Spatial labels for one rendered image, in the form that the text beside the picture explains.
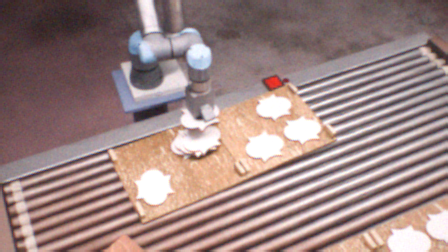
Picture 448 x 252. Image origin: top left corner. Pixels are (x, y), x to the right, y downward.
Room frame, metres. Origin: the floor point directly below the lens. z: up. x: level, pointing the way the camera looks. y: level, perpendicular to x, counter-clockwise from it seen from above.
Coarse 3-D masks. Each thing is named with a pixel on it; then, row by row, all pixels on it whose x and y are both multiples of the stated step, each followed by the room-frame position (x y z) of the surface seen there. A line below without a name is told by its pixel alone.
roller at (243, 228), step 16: (400, 160) 1.25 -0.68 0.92; (416, 160) 1.26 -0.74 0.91; (368, 176) 1.17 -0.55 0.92; (384, 176) 1.19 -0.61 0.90; (320, 192) 1.09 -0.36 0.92; (336, 192) 1.09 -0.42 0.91; (288, 208) 1.01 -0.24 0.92; (304, 208) 1.02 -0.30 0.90; (240, 224) 0.94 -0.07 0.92; (256, 224) 0.94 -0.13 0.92; (208, 240) 0.87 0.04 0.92; (224, 240) 0.88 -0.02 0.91
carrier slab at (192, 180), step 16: (176, 128) 1.36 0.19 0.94; (144, 144) 1.27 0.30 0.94; (160, 144) 1.27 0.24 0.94; (128, 160) 1.19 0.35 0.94; (144, 160) 1.19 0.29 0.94; (160, 160) 1.19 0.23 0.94; (176, 160) 1.20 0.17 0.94; (192, 160) 1.20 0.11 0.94; (208, 160) 1.20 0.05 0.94; (224, 160) 1.20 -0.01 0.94; (128, 176) 1.11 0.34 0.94; (176, 176) 1.12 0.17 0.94; (192, 176) 1.12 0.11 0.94; (208, 176) 1.13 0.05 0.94; (224, 176) 1.13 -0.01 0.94; (240, 176) 1.13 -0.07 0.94; (128, 192) 1.04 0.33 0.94; (176, 192) 1.05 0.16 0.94; (192, 192) 1.05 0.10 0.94; (208, 192) 1.06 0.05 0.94; (144, 208) 0.98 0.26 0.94; (160, 208) 0.98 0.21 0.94; (176, 208) 0.98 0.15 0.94; (144, 224) 0.92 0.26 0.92
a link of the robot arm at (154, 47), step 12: (144, 0) 1.49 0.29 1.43; (144, 12) 1.45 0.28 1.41; (156, 12) 1.47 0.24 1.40; (144, 24) 1.41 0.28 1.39; (156, 24) 1.42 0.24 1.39; (144, 36) 1.38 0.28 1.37; (156, 36) 1.37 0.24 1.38; (144, 48) 1.32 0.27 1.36; (156, 48) 1.33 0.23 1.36; (168, 48) 1.34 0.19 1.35; (144, 60) 1.31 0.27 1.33; (156, 60) 1.32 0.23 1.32
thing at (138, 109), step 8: (112, 72) 1.75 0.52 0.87; (120, 72) 1.75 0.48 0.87; (120, 80) 1.69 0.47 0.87; (120, 88) 1.64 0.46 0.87; (128, 88) 1.64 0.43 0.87; (120, 96) 1.59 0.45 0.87; (128, 96) 1.59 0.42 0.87; (160, 96) 1.60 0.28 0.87; (168, 96) 1.60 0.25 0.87; (176, 96) 1.60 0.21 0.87; (184, 96) 1.61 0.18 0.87; (128, 104) 1.54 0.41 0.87; (136, 104) 1.55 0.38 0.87; (144, 104) 1.55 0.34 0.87; (152, 104) 1.55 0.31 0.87; (160, 104) 1.56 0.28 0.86; (128, 112) 1.51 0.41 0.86; (136, 112) 1.61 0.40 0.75; (144, 112) 1.60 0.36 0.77; (152, 112) 1.60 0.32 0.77; (160, 112) 1.62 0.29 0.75; (168, 112) 1.68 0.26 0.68; (136, 120) 1.62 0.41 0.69
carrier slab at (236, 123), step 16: (256, 96) 1.55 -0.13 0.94; (288, 96) 1.56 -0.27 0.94; (224, 112) 1.45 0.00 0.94; (240, 112) 1.46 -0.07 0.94; (304, 112) 1.47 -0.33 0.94; (224, 128) 1.37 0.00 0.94; (240, 128) 1.37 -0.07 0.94; (256, 128) 1.37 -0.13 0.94; (272, 128) 1.38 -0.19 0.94; (224, 144) 1.28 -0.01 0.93; (240, 144) 1.29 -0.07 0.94; (288, 144) 1.29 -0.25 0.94; (304, 144) 1.30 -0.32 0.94; (320, 144) 1.30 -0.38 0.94; (256, 160) 1.21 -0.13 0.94; (272, 160) 1.21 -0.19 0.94; (288, 160) 1.22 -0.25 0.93
